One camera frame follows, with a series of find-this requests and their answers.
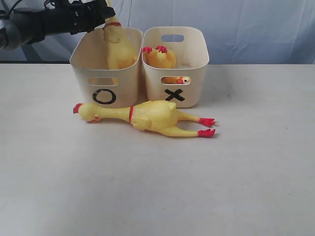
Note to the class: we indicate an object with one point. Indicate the cream bin marked O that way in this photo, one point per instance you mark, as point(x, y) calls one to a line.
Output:
point(106, 88)

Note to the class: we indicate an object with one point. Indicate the upright-headed yellow rubber chicken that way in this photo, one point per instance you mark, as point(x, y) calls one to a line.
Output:
point(161, 57)

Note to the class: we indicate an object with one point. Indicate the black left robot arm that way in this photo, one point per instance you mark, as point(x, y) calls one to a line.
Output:
point(20, 26)

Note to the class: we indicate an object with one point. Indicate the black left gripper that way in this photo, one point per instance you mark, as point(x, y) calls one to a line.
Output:
point(75, 16)

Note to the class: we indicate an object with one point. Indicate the blue-grey backdrop curtain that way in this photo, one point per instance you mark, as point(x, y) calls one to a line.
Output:
point(236, 31)

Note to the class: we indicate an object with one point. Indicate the cream bin marked X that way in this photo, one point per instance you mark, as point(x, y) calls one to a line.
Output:
point(192, 58)

